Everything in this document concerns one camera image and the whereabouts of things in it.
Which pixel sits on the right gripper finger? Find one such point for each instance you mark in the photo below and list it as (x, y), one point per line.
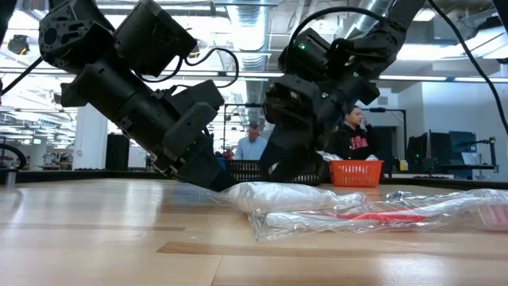
(307, 155)
(275, 155)

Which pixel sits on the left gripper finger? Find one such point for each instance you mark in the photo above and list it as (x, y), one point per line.
(198, 159)

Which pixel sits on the bagged red toothbrush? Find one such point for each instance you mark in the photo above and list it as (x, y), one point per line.
(377, 217)

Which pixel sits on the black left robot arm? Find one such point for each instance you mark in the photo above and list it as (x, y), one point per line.
(111, 87)

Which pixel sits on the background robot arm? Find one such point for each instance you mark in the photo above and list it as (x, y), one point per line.
(493, 153)

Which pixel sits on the person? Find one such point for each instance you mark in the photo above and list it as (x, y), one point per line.
(251, 148)
(353, 141)

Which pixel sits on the orange plastic bin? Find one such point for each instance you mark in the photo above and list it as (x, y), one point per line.
(355, 173)

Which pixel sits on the black cabinet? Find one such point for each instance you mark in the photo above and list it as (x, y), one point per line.
(118, 151)

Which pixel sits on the white square pillar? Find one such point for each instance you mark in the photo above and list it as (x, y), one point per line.
(91, 139)

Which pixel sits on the LED light bar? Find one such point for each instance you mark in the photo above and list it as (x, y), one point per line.
(416, 78)

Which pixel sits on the dark desk monitor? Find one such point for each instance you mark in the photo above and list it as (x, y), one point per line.
(462, 142)
(426, 149)

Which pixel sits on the black aluminium table frame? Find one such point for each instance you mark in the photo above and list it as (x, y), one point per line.
(79, 176)

